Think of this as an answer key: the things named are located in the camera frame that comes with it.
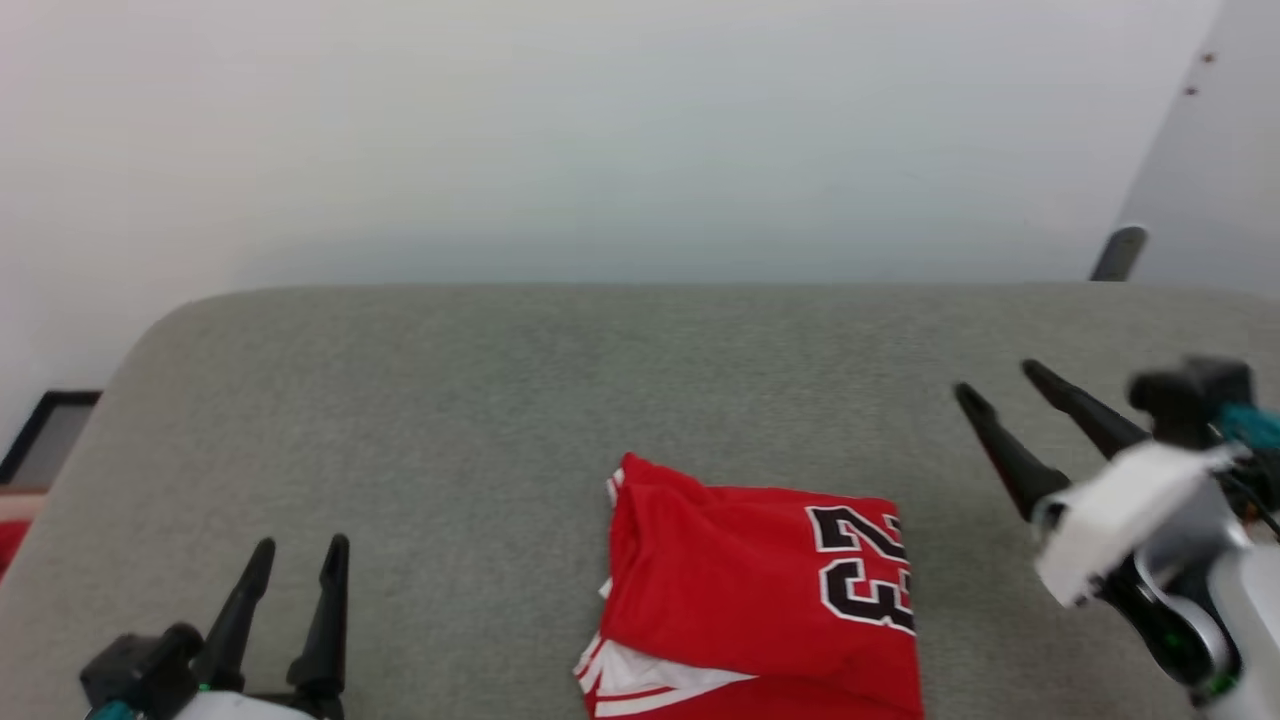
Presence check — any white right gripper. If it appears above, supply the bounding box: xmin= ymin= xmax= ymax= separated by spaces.
xmin=953 ymin=359 xmax=1241 ymax=609

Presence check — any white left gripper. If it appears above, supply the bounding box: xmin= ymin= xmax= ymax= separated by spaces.
xmin=170 ymin=533 xmax=351 ymax=720

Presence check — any red and white jersey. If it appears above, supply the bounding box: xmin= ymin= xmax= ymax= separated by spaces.
xmin=573 ymin=452 xmax=926 ymax=720

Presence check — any dark grey furniture leg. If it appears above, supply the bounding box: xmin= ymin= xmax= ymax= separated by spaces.
xmin=1089 ymin=226 xmax=1149 ymax=283

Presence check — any red cloth on floor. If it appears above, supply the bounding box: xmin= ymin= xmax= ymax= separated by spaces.
xmin=0 ymin=518 xmax=33 ymax=581

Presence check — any light grey panel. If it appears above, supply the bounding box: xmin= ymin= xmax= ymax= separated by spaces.
xmin=1115 ymin=0 xmax=1280 ymax=296

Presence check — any teal right camera connector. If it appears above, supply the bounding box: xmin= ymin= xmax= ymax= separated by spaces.
xmin=1215 ymin=403 xmax=1280 ymax=451

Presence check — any black picture frame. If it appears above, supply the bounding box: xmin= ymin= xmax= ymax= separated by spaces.
xmin=0 ymin=390 xmax=103 ymax=486

